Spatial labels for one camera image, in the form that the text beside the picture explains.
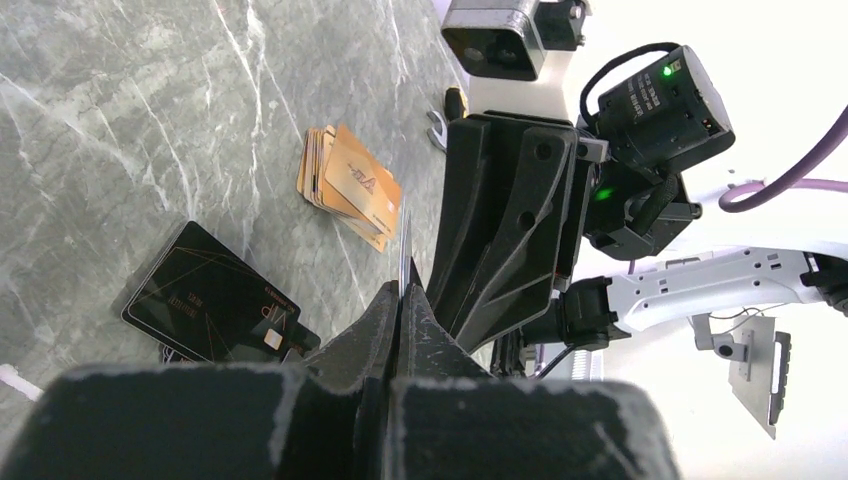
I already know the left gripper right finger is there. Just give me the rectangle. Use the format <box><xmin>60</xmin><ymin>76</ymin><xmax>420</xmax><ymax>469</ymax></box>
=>
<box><xmin>390</xmin><ymin>261</ymin><xmax>679</xmax><ymax>479</ymax></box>

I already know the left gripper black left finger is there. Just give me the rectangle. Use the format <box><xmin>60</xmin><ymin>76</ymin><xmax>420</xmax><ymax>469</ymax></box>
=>
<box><xmin>1</xmin><ymin>281</ymin><xmax>400</xmax><ymax>479</ymax></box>

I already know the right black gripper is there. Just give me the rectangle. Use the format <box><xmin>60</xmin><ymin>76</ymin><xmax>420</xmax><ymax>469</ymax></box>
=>
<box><xmin>427</xmin><ymin>113</ymin><xmax>703</xmax><ymax>352</ymax></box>

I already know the thin credit card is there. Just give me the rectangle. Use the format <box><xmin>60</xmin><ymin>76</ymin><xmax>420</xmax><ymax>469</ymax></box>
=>
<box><xmin>398</xmin><ymin>204</ymin><xmax>412</xmax><ymax>300</ymax></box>

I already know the black card wallet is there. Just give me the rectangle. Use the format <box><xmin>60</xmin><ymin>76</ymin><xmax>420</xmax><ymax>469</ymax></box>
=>
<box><xmin>120</xmin><ymin>221</ymin><xmax>321</xmax><ymax>363</ymax></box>

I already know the yellow black screwdriver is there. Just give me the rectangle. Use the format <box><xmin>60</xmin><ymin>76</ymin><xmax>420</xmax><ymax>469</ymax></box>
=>
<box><xmin>443</xmin><ymin>86</ymin><xmax>468</xmax><ymax>123</ymax></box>

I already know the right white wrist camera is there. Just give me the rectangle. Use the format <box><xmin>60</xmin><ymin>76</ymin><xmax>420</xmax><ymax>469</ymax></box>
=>
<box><xmin>441</xmin><ymin>0</ymin><xmax>592</xmax><ymax>120</ymax></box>

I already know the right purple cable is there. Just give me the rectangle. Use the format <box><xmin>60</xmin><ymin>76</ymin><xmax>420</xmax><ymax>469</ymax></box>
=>
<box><xmin>718</xmin><ymin>105</ymin><xmax>848</xmax><ymax>215</ymax></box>

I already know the grey metal bracket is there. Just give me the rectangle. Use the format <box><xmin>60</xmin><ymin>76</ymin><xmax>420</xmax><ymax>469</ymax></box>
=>
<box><xmin>689</xmin><ymin>312</ymin><xmax>792</xmax><ymax>439</ymax></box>

